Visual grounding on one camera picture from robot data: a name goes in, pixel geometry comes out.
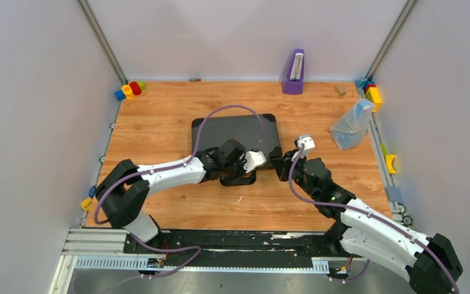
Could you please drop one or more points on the coloured toy blocks stack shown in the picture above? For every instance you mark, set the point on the coloured toy blocks stack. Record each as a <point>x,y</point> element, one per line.
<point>371,92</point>

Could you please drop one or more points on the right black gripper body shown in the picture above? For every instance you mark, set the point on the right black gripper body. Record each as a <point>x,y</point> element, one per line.
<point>297,173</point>

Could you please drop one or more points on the clear plastic bag blue contents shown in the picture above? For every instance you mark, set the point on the clear plastic bag blue contents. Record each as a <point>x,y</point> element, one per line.
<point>349,130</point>

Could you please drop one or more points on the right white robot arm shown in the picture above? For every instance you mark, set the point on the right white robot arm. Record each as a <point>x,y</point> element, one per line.
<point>428,263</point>

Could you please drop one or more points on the black caster wheels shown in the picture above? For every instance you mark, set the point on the black caster wheels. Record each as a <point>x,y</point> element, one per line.
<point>407,220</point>

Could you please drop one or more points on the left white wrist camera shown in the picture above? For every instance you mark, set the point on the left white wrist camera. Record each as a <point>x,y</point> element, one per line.
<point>253,160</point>

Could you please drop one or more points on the small wooden block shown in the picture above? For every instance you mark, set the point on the small wooden block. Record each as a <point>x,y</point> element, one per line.
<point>340,90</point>

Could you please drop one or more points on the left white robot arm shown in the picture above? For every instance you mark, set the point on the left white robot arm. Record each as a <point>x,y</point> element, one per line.
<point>121,195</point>

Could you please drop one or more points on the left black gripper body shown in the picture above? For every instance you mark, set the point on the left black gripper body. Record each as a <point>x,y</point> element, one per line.
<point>240,172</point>

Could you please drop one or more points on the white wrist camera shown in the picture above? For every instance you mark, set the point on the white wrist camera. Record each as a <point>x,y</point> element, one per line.
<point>253,160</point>
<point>305,145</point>

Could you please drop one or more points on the black poker set case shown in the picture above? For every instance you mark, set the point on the black poker set case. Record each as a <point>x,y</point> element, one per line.
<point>246,129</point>

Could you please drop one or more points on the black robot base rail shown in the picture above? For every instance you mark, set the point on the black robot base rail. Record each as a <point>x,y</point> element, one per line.
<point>230,251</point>

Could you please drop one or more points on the purple metronome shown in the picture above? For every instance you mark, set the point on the purple metronome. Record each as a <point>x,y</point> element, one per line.
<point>293,75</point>

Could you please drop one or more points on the yellow blue round tags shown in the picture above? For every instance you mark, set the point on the yellow blue round tags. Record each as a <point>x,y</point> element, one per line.
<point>87,201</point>

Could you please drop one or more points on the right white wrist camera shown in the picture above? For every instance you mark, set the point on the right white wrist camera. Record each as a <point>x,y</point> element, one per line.
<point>305,145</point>

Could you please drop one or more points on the coloured toy cylinders cluster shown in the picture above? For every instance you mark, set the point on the coloured toy cylinders cluster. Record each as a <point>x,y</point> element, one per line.
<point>129,91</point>

